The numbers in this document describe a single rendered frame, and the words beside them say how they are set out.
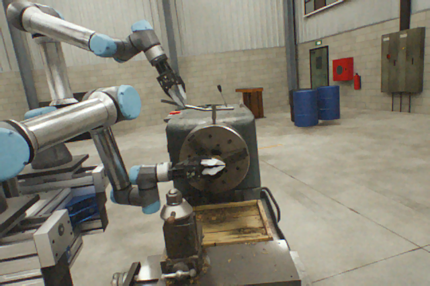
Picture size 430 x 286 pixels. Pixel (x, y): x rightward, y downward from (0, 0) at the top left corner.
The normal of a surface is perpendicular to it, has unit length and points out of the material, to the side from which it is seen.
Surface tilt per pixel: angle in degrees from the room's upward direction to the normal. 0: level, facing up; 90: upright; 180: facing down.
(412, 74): 90
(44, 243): 90
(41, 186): 90
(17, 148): 91
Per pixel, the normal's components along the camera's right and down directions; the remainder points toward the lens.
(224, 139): 0.00, 0.22
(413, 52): -0.95, 0.17
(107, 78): 0.28, 0.18
